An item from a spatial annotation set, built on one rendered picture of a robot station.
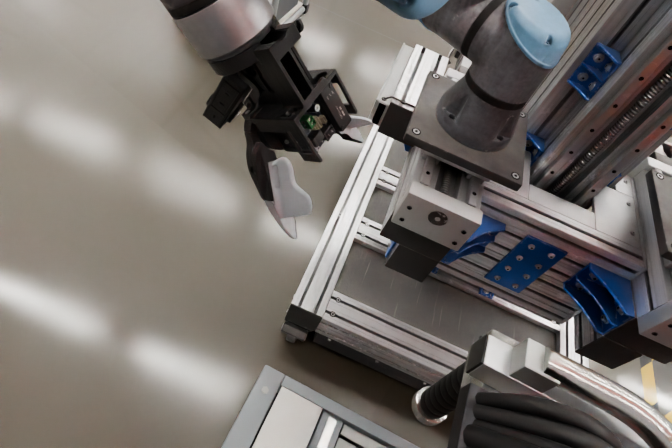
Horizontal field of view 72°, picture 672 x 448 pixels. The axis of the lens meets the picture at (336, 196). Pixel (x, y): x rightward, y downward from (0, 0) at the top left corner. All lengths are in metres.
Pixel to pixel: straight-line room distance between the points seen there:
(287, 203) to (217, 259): 1.07
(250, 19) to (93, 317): 1.18
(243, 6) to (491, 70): 0.51
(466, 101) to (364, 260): 0.68
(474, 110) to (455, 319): 0.73
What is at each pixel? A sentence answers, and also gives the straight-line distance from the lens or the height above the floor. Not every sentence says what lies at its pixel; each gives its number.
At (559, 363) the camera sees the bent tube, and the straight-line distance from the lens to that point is 0.43.
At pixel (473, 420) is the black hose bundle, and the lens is 0.41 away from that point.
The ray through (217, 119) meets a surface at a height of 0.97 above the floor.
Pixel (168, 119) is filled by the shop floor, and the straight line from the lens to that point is 1.91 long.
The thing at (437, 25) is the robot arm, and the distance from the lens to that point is 0.85.
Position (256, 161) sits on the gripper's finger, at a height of 0.99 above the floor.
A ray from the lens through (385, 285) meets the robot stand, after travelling 1.36.
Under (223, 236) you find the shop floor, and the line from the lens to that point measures 1.58.
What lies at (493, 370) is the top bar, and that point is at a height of 0.98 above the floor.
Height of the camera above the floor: 1.33
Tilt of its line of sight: 49 degrees down
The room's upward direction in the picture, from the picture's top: 23 degrees clockwise
